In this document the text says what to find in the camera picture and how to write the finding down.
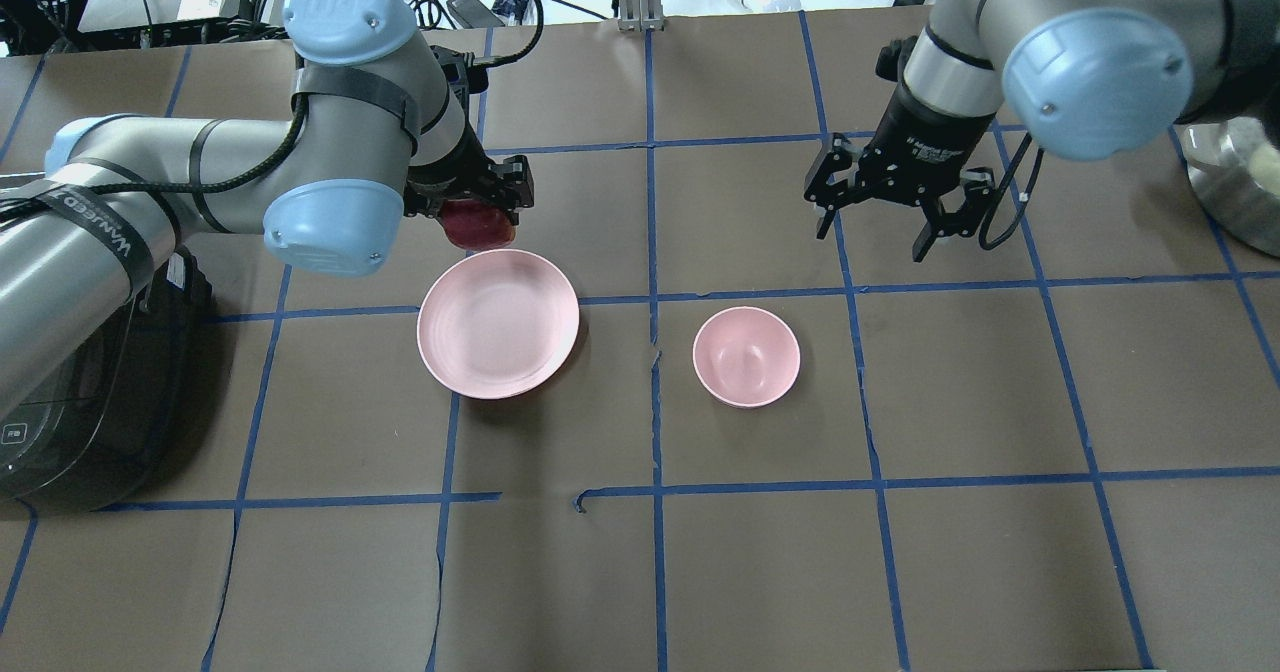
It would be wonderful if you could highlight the pink plate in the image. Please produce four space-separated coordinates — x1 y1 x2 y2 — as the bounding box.
416 250 580 401

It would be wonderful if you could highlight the dark grey rice cooker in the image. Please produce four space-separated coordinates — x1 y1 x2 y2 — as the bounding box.
1 248 212 521

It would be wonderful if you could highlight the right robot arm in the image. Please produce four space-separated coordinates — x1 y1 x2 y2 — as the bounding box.
804 0 1277 262

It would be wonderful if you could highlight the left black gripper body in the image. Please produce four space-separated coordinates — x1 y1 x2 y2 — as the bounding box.
404 136 500 218

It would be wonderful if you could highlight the steel pot with lid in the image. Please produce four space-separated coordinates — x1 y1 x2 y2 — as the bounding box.
1179 116 1279 259

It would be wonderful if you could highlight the pink bowl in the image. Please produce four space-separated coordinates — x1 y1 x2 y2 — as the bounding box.
691 306 803 410

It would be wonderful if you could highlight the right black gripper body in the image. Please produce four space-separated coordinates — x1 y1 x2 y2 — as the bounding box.
844 81 991 207

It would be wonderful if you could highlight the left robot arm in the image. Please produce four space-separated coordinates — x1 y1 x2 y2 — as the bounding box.
1 0 534 412

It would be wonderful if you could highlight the red apple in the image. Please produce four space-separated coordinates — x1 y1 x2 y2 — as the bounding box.
438 198 516 252

